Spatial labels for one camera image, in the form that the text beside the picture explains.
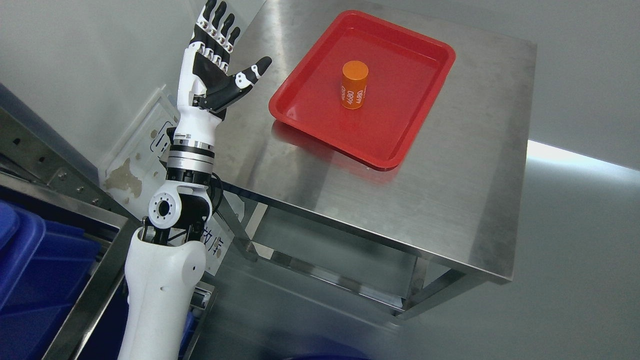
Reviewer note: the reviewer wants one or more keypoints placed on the metal shelf rack frame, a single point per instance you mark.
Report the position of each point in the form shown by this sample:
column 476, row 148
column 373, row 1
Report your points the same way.
column 36, row 178

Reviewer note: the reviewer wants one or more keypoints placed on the stainless steel table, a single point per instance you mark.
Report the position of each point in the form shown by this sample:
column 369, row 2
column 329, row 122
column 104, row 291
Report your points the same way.
column 453, row 204

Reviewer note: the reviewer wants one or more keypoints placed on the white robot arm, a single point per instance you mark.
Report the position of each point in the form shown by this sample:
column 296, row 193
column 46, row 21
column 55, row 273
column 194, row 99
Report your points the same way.
column 166, row 257

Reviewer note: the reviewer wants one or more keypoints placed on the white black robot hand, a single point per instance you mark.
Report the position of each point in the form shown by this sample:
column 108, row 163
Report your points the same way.
column 206, row 88

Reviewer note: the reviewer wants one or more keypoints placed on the orange cylindrical capacitor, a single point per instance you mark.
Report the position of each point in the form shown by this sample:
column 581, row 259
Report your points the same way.
column 355, row 74

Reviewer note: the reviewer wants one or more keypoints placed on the white sign plate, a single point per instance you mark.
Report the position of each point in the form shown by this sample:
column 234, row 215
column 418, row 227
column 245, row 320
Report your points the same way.
column 133, row 171

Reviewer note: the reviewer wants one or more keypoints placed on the blue bin upper left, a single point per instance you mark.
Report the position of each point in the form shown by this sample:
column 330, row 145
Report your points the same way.
column 44, row 267

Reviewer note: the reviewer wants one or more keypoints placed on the red plastic tray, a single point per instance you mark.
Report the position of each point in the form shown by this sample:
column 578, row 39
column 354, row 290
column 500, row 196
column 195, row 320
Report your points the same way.
column 407, row 72

